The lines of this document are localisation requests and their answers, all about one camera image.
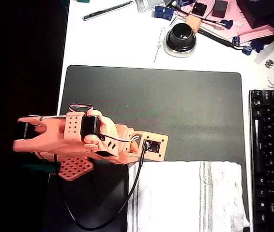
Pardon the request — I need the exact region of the clear plastic bag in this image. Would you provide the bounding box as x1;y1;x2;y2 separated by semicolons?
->
136;0;166;13

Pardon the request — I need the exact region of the black rectangular module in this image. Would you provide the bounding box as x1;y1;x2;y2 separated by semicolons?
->
212;0;228;18

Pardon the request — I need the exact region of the white striped towel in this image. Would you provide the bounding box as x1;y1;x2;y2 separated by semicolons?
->
126;160;251;232

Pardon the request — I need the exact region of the black camera cable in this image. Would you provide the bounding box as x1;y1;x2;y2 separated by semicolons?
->
53;142;150;230

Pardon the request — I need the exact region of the black square fan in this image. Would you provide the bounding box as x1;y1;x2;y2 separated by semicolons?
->
191;1;208;17

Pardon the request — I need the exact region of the black silver pen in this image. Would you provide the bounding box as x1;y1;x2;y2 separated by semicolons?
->
82;0;134;22

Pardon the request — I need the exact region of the dark red box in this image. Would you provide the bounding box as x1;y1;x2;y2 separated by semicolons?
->
237;0;274;29

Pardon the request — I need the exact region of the thin clear plastic tube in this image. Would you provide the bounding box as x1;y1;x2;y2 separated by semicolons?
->
153;27;167;63

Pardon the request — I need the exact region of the black keyboard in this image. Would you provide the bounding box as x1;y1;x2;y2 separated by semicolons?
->
249;89;274;232

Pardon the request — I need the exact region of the blue printed block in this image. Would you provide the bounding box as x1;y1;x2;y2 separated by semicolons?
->
154;6;166;19
163;8;174;21

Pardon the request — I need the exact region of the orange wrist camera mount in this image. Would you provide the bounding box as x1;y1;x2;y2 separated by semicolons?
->
130;130;169;162

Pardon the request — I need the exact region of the long black tool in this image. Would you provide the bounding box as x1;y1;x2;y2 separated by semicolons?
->
197;28;244;51

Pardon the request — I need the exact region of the small orange box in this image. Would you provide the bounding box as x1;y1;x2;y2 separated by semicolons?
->
185;15;202;32

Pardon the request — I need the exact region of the metal allen key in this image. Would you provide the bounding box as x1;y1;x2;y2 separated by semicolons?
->
170;15;188;27

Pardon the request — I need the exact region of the black desk mat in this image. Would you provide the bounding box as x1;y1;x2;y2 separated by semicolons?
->
41;64;250;232

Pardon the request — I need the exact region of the black knob silver base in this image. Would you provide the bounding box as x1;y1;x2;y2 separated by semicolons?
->
163;23;198;58

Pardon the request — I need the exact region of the blue printed connector part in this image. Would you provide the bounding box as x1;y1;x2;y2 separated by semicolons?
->
220;19;234;29

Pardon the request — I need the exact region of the clear plastic strip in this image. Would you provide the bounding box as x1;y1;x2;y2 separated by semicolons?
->
255;40;274;64

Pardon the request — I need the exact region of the green table clamp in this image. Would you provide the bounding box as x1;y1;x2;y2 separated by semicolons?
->
20;163;61;174

